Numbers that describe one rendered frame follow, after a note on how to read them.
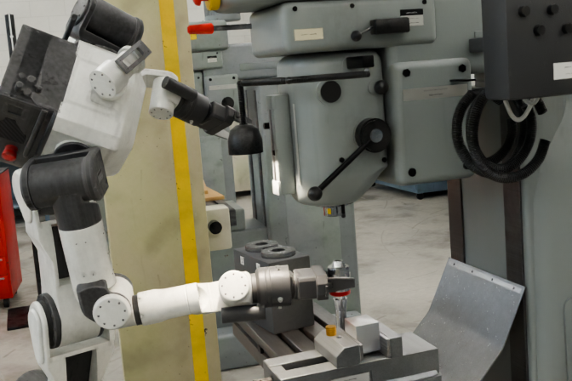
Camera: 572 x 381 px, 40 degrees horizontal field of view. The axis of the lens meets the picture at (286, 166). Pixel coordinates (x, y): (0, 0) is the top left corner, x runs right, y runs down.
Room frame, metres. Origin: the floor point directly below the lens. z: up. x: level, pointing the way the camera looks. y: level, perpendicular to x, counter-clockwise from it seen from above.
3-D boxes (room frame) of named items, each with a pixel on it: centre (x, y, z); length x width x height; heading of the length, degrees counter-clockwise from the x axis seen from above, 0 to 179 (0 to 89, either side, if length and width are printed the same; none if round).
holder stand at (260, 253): (2.04, 0.06, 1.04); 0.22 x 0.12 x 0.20; 27
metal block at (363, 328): (1.57, -0.13, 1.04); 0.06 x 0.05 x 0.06; 18
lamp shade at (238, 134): (1.61, 0.08, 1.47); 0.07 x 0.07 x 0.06
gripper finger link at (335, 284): (1.65, -0.10, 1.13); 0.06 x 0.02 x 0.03; 94
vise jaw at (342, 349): (1.56, -0.08, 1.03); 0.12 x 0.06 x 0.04; 18
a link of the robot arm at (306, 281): (1.67, -0.01, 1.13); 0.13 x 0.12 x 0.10; 4
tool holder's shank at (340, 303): (1.68, -0.10, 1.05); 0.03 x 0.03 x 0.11
